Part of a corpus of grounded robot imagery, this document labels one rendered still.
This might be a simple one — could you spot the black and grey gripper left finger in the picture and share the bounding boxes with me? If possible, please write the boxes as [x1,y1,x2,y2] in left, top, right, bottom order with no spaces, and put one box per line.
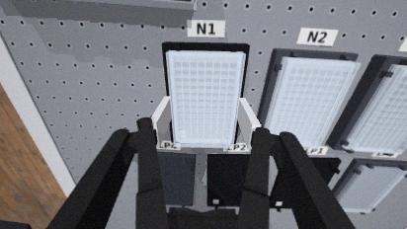
[45,96,172,229]

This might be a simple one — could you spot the white button panel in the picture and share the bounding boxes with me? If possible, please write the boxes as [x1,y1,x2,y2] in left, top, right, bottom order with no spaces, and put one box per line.
[62,0,197,11]

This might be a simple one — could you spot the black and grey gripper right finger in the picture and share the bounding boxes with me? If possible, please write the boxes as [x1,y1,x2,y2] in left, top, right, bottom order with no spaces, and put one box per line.
[235,98,356,229]

